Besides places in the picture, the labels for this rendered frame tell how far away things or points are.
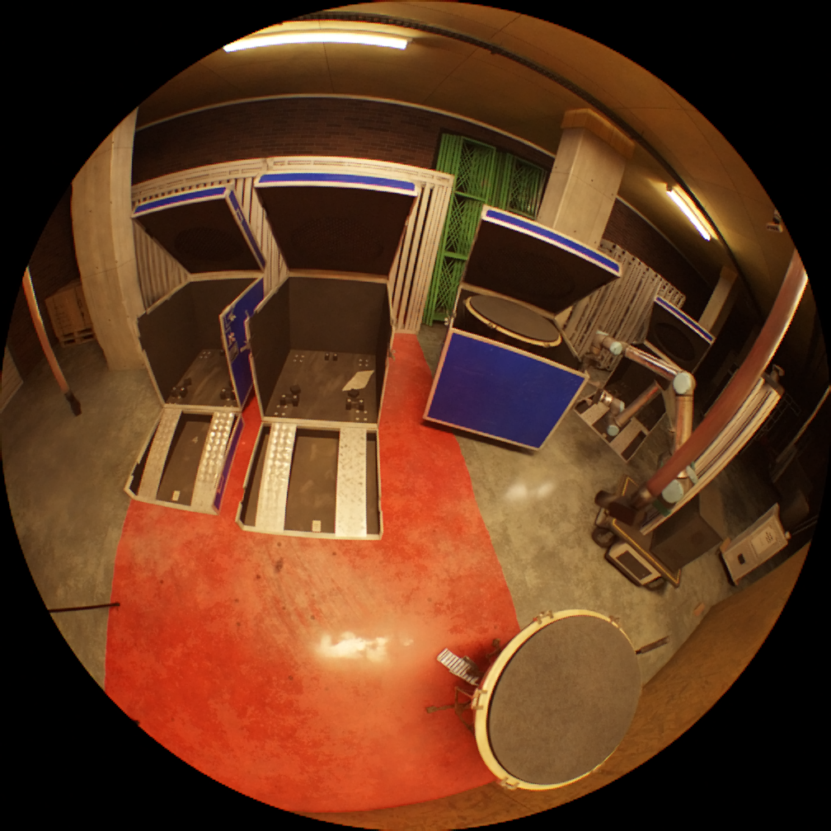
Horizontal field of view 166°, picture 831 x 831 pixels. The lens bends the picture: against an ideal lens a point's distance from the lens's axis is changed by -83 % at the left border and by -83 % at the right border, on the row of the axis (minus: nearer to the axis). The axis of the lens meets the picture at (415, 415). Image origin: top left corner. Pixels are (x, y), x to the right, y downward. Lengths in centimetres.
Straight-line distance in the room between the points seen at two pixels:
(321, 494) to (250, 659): 114
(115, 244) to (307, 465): 288
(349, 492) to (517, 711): 151
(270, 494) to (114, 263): 275
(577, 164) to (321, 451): 340
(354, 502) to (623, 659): 166
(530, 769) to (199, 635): 162
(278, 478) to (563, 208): 330
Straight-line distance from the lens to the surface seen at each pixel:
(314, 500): 190
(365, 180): 164
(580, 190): 322
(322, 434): 216
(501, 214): 198
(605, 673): 124
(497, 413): 218
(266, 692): 176
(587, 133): 333
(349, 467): 193
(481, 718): 100
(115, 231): 343
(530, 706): 105
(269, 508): 189
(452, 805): 188
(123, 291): 349
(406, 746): 180
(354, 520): 181
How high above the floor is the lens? 168
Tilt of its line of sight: 42 degrees down
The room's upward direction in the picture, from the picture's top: 15 degrees clockwise
